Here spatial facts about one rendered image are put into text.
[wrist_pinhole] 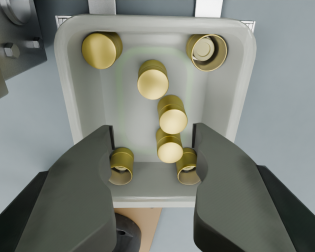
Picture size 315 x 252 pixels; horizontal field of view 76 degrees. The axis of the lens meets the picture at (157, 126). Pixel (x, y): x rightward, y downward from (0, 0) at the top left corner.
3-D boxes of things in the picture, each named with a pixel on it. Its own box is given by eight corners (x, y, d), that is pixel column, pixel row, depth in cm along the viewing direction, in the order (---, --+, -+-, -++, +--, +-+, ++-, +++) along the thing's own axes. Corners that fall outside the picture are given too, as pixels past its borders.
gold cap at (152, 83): (166, 87, 26) (169, 100, 22) (139, 88, 26) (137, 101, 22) (167, 59, 24) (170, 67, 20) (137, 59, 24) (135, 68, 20)
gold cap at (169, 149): (178, 145, 31) (182, 164, 27) (155, 144, 30) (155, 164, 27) (181, 124, 29) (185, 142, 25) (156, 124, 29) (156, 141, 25)
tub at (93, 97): (229, 16, 24) (267, 19, 16) (203, 165, 35) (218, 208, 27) (79, 12, 23) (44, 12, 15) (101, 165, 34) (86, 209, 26)
